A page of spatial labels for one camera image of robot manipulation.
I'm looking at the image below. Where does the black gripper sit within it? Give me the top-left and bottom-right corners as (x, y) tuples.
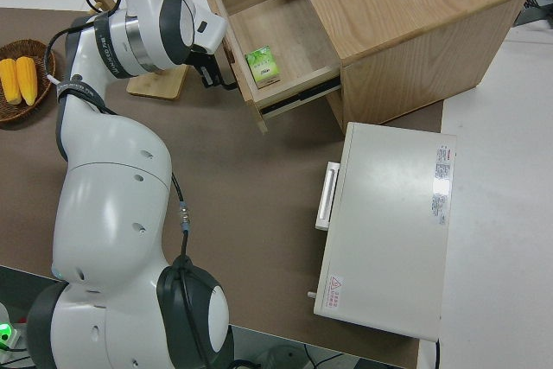
(188, 44), (237, 92)

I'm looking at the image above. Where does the light wooden drawer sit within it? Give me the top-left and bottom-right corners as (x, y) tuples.
(200, 0), (342, 134)

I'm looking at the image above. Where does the small green carton box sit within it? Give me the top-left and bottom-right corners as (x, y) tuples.
(244, 45), (282, 87)

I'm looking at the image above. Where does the brown table mat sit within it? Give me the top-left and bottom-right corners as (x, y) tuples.
(0, 6), (446, 369)

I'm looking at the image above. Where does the brown wicker basket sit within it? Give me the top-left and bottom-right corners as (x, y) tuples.
(0, 39), (58, 130)

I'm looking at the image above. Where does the yellow corn cob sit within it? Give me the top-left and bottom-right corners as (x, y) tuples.
(16, 54), (40, 107)
(0, 57), (22, 106)

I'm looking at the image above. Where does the light wooden cabinet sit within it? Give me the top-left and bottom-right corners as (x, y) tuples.
(283, 0), (531, 130)

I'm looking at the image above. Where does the white microwave oven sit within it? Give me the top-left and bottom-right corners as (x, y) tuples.
(307, 121), (458, 342)

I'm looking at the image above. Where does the white device with green light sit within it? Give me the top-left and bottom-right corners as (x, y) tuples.
(0, 299), (28, 353)

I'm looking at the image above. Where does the metal drawer slide rail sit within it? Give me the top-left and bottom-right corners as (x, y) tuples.
(260, 76), (341, 116)

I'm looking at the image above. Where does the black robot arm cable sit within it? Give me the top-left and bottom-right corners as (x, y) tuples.
(45, 0), (209, 369)

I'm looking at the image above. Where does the white microwave door handle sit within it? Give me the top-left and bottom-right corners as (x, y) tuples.
(314, 162), (342, 232)

